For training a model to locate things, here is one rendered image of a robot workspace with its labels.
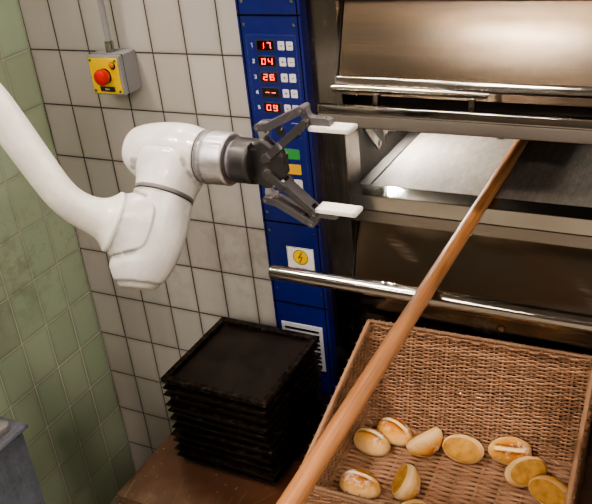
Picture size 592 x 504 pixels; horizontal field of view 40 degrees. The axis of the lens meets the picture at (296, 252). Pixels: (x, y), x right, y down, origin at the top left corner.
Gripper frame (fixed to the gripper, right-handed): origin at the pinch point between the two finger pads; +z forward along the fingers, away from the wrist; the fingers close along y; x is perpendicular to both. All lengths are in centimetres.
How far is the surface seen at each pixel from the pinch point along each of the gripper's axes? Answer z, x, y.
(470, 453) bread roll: 8, -38, 86
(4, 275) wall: -116, -25, 52
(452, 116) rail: 3.4, -41.1, 5.1
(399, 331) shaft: 6.8, -0.4, 28.2
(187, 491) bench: -52, -7, 91
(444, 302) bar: 8.9, -17.7, 32.3
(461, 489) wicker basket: 8, -30, 90
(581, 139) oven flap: 27.4, -40.6, 7.7
